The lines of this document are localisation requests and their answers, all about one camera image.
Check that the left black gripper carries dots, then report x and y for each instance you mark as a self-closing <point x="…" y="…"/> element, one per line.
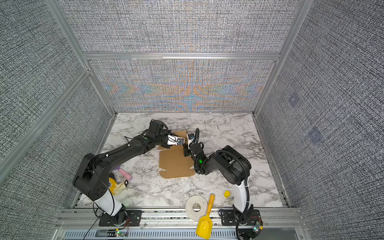
<point x="167" y="132"/>

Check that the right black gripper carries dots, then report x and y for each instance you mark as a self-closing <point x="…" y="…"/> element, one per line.
<point x="186" y="151"/>

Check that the brown cardboard box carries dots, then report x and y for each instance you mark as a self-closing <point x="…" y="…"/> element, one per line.
<point x="174" y="164"/>

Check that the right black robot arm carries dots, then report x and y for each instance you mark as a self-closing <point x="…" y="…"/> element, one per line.
<point x="233" y="166"/>

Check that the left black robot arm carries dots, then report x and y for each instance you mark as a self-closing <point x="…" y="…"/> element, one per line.
<point x="92" y="177"/>

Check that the small yellow bottle cap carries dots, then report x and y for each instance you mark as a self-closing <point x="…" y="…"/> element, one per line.
<point x="227" y="194"/>

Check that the white tape roll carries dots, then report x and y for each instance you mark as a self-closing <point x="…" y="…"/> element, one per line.
<point x="196" y="207"/>

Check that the yellow work glove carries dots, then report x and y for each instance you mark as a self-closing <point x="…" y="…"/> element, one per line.
<point x="116" y="188"/>

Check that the yellow plastic toy shovel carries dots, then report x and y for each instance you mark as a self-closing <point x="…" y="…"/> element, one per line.
<point x="204" y="228"/>

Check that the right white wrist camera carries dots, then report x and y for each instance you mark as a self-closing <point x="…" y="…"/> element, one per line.
<point x="191" y="139"/>

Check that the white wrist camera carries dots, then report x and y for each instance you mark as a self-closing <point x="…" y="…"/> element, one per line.
<point x="175" y="140"/>
<point x="191" y="139"/>

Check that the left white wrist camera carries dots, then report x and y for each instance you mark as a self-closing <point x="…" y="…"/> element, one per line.
<point x="175" y="140"/>

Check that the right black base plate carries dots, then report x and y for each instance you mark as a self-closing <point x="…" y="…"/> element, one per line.
<point x="230" y="217"/>

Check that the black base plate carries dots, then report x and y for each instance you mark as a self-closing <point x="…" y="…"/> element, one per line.
<point x="230" y="217"/>
<point x="131" y="218"/>

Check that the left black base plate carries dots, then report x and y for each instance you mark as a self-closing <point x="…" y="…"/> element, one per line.
<point x="131" y="218"/>

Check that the aluminium front frame rail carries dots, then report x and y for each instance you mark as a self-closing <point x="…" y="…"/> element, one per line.
<point x="170" y="224"/>

